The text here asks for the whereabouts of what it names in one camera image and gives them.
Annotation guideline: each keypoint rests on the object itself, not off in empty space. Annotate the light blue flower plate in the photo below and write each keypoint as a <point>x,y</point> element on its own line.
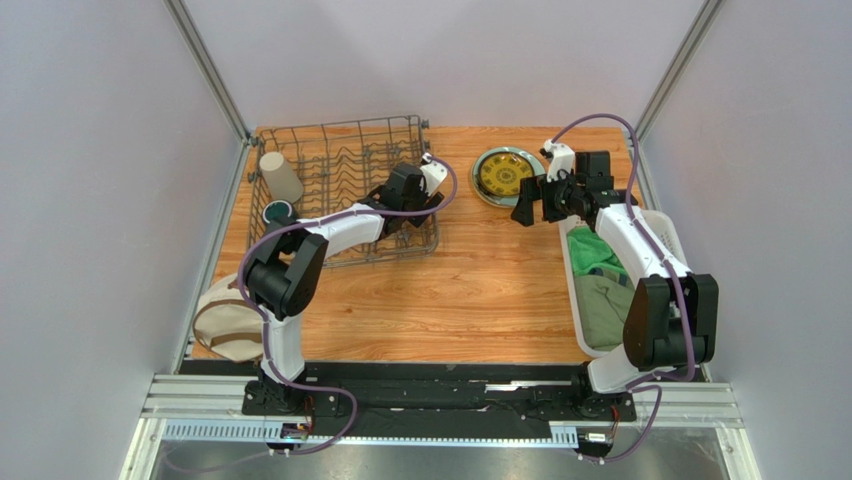
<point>504,202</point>

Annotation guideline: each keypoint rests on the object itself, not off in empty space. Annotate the right aluminium frame post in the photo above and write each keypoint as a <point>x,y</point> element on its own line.
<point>688,47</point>

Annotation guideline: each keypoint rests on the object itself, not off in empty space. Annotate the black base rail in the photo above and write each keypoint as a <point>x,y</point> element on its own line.
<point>429,400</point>

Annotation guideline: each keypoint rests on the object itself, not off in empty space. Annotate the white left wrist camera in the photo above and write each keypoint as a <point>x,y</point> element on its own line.
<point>434,173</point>

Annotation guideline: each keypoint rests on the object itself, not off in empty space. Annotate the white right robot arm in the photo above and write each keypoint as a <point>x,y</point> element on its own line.
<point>670,327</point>

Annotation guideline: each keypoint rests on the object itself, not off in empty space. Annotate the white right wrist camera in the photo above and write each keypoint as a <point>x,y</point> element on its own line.
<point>561,159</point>

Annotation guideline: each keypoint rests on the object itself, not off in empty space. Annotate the beige ceramic cup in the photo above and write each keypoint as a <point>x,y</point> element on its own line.
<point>281,180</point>

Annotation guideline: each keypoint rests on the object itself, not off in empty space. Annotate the bright green cloth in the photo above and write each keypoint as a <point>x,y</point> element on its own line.
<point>588,251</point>

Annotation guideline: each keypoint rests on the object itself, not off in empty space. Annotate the dark green ceramic mug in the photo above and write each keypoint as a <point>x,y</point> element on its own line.
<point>277,209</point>

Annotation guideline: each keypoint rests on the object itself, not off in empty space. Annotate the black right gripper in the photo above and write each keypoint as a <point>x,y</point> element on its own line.
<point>549,200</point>

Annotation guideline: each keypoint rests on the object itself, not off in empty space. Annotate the olive green garment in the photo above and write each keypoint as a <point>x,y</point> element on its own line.
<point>604,298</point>

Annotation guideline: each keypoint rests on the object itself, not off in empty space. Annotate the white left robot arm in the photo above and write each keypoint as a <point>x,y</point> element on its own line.
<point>279,274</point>

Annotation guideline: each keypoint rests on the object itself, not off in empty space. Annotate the grey wire dish rack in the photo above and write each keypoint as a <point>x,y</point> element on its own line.
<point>337,163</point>

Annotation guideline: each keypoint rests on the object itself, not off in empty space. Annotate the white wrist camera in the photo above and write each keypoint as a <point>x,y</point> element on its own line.
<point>561,159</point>
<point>434,173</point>

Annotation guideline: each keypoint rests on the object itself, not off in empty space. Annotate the left aluminium frame post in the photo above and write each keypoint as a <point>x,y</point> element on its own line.
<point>193,38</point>

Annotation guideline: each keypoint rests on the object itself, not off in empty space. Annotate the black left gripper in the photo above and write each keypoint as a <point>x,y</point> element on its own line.
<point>428,203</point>

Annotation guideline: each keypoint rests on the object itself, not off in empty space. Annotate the yellow black patterned plate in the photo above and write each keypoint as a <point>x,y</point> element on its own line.
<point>500,173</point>

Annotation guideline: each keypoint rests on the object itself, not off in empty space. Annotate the aluminium frame post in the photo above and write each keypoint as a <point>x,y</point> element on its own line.
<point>688,47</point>
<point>193,38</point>

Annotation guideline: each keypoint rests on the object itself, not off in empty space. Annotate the beige canvas bag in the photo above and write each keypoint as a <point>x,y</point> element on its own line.
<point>226,325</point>

